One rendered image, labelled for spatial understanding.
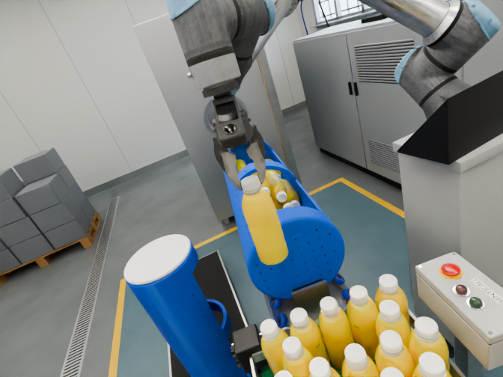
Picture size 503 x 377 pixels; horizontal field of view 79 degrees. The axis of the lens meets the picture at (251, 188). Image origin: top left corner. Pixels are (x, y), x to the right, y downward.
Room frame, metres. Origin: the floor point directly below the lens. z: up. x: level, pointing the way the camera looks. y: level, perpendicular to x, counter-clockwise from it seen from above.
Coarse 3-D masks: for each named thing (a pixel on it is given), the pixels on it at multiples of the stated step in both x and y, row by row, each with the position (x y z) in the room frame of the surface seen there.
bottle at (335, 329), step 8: (320, 312) 0.49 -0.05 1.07; (336, 312) 0.47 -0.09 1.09; (344, 312) 0.49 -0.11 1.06; (320, 320) 0.48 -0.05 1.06; (328, 320) 0.47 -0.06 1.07; (336, 320) 0.46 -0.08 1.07; (344, 320) 0.46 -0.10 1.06; (320, 328) 0.48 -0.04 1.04; (328, 328) 0.46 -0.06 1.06; (336, 328) 0.45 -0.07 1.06; (344, 328) 0.45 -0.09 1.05; (328, 336) 0.46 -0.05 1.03; (336, 336) 0.45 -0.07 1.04; (344, 336) 0.45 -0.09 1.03; (352, 336) 0.46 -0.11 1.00; (328, 344) 0.46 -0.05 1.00; (336, 344) 0.45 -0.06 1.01; (344, 344) 0.45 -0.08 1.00; (328, 352) 0.48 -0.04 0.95; (336, 352) 0.45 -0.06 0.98; (336, 360) 0.46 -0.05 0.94
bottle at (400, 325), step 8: (376, 320) 0.44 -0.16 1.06; (384, 320) 0.41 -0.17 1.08; (392, 320) 0.41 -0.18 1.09; (400, 320) 0.41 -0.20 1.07; (376, 328) 0.43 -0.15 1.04; (384, 328) 0.41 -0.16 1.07; (392, 328) 0.40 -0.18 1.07; (400, 328) 0.40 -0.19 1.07; (408, 328) 0.40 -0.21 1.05; (400, 336) 0.39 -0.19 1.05; (408, 336) 0.39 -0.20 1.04
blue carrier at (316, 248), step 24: (264, 144) 1.52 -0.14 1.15; (240, 192) 0.97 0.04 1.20; (240, 216) 0.86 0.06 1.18; (288, 216) 0.68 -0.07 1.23; (312, 216) 0.67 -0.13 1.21; (240, 240) 0.81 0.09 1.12; (288, 240) 0.66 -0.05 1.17; (312, 240) 0.66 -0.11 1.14; (336, 240) 0.66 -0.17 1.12; (264, 264) 0.66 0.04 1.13; (288, 264) 0.66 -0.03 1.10; (312, 264) 0.66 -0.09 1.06; (336, 264) 0.66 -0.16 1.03; (264, 288) 0.66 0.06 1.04; (288, 288) 0.66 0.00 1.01
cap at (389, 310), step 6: (384, 300) 0.44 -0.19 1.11; (390, 300) 0.44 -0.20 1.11; (384, 306) 0.43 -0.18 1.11; (390, 306) 0.42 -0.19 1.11; (396, 306) 0.42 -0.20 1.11; (384, 312) 0.42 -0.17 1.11; (390, 312) 0.41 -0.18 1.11; (396, 312) 0.41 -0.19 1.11; (390, 318) 0.41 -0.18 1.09; (396, 318) 0.40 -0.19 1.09
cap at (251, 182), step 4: (252, 176) 0.58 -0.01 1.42; (256, 176) 0.58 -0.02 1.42; (244, 180) 0.58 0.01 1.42; (248, 180) 0.57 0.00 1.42; (252, 180) 0.56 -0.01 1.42; (256, 180) 0.56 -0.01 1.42; (244, 184) 0.56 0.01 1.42; (248, 184) 0.55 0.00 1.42; (252, 184) 0.55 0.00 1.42; (256, 184) 0.56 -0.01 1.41; (244, 188) 0.56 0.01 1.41; (248, 188) 0.55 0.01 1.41; (252, 188) 0.55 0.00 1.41; (256, 188) 0.55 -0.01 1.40
